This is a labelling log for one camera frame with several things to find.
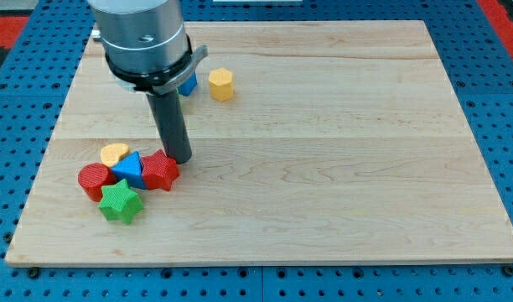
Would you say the green star block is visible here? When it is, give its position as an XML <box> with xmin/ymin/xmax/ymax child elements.
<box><xmin>98</xmin><ymin>179</ymin><xmax>144</xmax><ymax>225</ymax></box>

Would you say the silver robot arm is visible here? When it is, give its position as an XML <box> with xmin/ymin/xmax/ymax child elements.
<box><xmin>88</xmin><ymin>0</ymin><xmax>208</xmax><ymax>164</ymax></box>

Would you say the wooden board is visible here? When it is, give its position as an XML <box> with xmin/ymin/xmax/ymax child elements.
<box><xmin>5</xmin><ymin>20</ymin><xmax>513</xmax><ymax>268</ymax></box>

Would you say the blue triangle block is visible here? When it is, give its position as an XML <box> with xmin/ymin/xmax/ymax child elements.
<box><xmin>111</xmin><ymin>152</ymin><xmax>147</xmax><ymax>190</ymax></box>

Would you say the yellow heart block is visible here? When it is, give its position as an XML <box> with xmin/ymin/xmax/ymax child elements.
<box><xmin>100</xmin><ymin>143</ymin><xmax>130</xmax><ymax>167</ymax></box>

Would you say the red star block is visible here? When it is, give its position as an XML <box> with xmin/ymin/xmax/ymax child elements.
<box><xmin>141</xmin><ymin>149</ymin><xmax>180</xmax><ymax>191</ymax></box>

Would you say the red cylinder block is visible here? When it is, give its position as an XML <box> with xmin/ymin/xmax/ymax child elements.
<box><xmin>78</xmin><ymin>163</ymin><xmax>117</xmax><ymax>202</ymax></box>

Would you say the blue cube block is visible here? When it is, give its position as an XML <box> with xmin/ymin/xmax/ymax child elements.
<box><xmin>177</xmin><ymin>73</ymin><xmax>198</xmax><ymax>96</ymax></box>

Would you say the yellow hexagon block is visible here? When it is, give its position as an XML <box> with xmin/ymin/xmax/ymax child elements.
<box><xmin>208</xmin><ymin>68</ymin><xmax>234</xmax><ymax>102</ymax></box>

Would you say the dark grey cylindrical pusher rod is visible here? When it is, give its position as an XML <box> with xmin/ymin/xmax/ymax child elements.
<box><xmin>147</xmin><ymin>91</ymin><xmax>192</xmax><ymax>164</ymax></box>

